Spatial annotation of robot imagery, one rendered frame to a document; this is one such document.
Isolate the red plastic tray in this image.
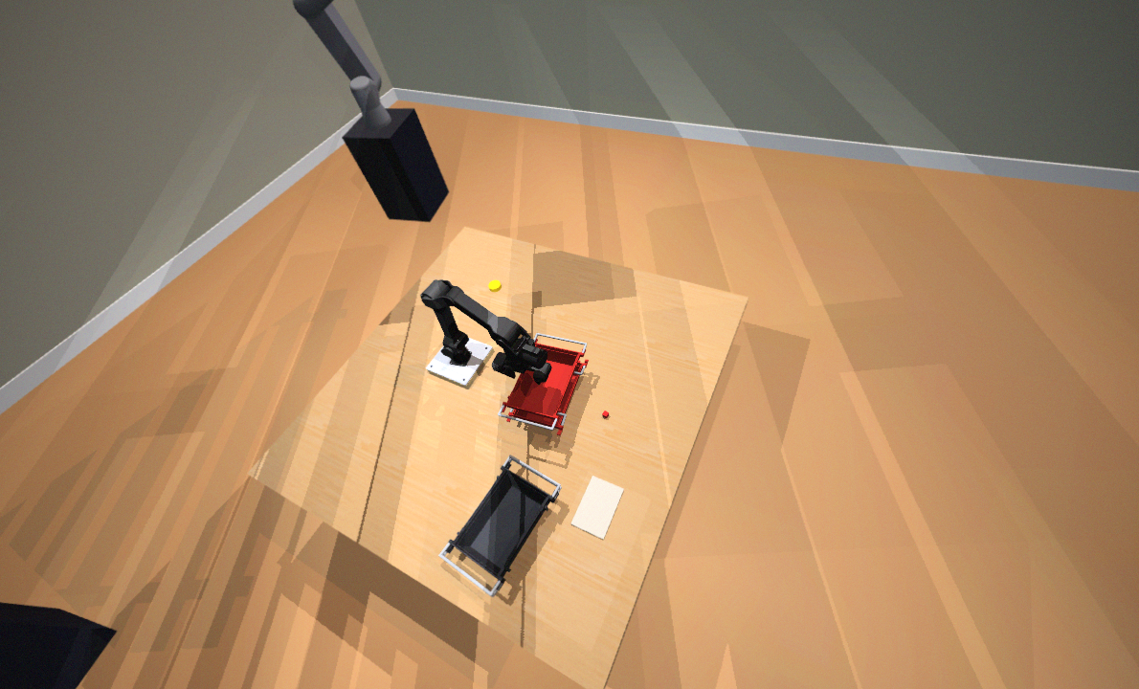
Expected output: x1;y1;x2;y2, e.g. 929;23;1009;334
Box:
509;360;589;435

